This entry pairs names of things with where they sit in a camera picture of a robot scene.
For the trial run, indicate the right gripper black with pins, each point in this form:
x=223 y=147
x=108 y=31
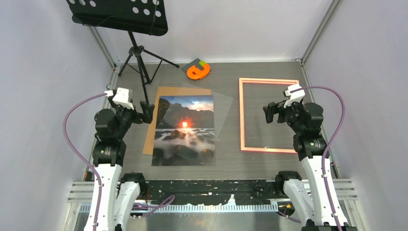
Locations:
x=274 y=108

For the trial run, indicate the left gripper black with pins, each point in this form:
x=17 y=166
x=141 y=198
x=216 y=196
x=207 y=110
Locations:
x=146 y=110

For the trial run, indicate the pink wooden picture frame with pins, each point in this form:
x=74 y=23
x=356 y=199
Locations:
x=242 y=118

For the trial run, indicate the transparent acrylic sheet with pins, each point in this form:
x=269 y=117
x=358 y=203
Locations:
x=222 y=103

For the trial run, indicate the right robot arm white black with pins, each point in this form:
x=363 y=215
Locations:
x=319 y=209

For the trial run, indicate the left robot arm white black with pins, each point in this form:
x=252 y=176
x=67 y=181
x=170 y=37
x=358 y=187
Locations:
x=114 y=194

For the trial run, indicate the landscape sunset photo print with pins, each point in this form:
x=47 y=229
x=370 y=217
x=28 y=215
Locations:
x=185 y=131

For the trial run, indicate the brown cardboard backing board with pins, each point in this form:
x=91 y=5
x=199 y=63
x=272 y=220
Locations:
x=149 y=127

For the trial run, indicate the orange tape dispenser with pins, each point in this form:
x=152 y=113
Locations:
x=196 y=73

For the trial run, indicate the grey lego plate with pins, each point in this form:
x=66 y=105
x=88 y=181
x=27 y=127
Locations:
x=195 y=63

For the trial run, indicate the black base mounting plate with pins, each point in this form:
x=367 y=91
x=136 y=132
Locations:
x=211 y=192

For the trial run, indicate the black music stand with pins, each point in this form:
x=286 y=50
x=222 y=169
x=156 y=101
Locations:
x=133 y=16

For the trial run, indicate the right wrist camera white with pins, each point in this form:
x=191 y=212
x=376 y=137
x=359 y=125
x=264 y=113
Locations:
x=294 y=94

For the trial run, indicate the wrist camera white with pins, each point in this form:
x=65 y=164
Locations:
x=120 y=97
x=294 y=94

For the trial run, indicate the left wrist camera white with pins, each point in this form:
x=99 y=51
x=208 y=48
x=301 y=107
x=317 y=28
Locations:
x=120 y=97

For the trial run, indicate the aluminium rail front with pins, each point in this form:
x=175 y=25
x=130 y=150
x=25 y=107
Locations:
x=230 y=206

